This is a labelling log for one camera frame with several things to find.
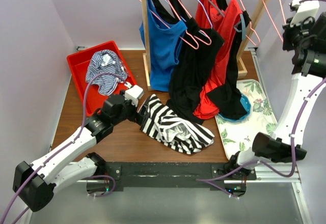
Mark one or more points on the black red tank top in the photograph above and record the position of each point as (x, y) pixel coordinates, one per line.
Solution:
(220, 94)

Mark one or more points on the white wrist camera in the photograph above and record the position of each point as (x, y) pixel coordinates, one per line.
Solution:
(303, 10)
(133, 93)

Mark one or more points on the black white striped tank top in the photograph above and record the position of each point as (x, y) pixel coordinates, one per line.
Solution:
(181, 135)

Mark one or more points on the floral pattern tray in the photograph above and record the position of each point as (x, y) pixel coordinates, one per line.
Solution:
(239, 136)

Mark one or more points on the grey blue hanger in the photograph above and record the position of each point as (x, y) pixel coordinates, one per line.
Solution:
(223, 5)

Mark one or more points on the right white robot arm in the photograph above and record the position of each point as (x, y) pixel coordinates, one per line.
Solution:
(284, 145)

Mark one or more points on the aluminium frame rail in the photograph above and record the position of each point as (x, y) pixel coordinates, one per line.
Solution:
(264, 196)

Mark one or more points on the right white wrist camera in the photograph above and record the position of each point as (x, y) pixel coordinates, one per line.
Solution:
(303, 10)

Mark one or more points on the blue tank top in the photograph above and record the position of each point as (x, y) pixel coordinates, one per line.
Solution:
(165, 47)

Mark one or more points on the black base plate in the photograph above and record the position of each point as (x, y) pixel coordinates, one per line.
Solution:
(163, 174)

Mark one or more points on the red plastic bin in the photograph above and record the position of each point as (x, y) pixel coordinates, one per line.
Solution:
(88, 93)

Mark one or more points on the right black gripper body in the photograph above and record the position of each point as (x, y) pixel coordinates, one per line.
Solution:
(297, 36)

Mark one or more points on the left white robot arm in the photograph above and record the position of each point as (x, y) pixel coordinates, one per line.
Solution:
(37, 183)

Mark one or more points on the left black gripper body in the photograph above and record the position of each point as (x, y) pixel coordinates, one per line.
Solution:
(129, 112)

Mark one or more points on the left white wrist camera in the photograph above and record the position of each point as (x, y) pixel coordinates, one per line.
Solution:
(133, 93)

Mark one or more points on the wooden clothes rack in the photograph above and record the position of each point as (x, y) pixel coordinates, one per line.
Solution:
(256, 16)

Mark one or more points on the blue white striped shirt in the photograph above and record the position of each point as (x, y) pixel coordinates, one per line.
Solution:
(107, 71)

